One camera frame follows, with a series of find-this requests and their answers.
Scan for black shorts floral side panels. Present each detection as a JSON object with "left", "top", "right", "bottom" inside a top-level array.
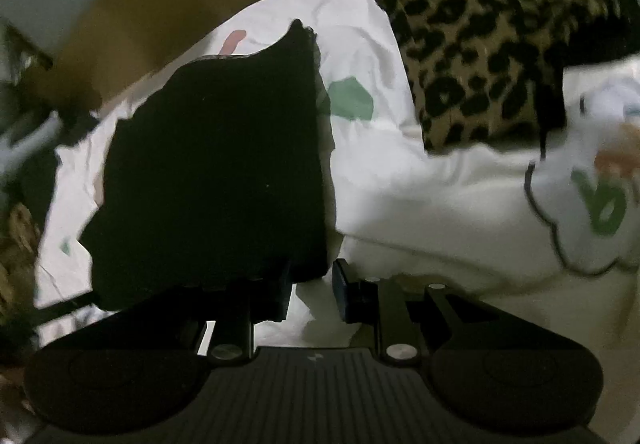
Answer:
[{"left": 80, "top": 18, "right": 333, "bottom": 312}]

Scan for white printed bedsheet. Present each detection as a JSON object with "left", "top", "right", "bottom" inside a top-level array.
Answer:
[{"left": 32, "top": 0, "right": 640, "bottom": 425}]

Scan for grey neck pillow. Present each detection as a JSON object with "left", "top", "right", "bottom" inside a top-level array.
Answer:
[{"left": 0, "top": 109, "right": 63, "bottom": 175}]

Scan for mustard brown garment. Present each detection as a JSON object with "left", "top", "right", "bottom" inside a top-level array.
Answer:
[{"left": 0, "top": 201, "right": 43, "bottom": 325}]

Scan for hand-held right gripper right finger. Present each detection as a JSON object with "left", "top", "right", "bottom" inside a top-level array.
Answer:
[{"left": 331, "top": 258, "right": 483, "bottom": 366}]

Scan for leopard print cloth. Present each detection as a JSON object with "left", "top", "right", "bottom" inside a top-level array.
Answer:
[{"left": 345, "top": 0, "right": 626, "bottom": 152}]

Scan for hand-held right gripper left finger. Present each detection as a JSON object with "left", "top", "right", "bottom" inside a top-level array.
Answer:
[{"left": 115, "top": 269, "right": 293, "bottom": 366}]

